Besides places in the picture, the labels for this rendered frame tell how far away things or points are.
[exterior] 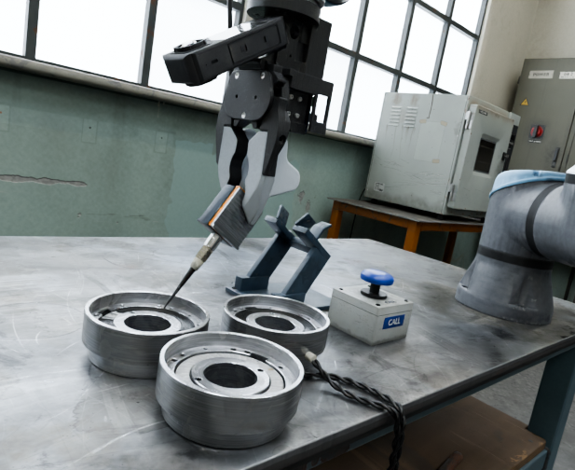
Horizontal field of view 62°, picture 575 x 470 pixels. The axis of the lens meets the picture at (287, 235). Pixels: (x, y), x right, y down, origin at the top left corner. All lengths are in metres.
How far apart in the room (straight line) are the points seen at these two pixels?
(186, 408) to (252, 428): 0.04
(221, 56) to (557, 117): 3.99
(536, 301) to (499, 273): 0.07
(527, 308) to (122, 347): 0.61
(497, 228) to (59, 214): 1.65
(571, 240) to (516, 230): 0.10
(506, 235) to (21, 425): 0.69
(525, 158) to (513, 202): 3.54
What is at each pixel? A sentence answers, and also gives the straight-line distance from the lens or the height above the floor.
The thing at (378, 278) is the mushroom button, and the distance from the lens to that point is 0.57.
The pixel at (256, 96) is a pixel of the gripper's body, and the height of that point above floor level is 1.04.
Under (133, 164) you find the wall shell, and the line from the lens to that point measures 2.14.
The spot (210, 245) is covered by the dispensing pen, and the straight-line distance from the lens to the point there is 0.47.
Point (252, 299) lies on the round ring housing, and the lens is 0.52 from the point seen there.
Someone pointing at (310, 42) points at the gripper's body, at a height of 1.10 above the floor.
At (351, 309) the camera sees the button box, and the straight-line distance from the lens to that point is 0.57.
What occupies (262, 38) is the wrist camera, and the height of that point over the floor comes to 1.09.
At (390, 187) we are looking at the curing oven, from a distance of 2.84.
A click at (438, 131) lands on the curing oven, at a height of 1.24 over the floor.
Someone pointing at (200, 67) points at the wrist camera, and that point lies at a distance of 0.42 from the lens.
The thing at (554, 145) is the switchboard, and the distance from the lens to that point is 4.29.
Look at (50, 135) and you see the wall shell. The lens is 2.02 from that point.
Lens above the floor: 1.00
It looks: 10 degrees down
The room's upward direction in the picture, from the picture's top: 10 degrees clockwise
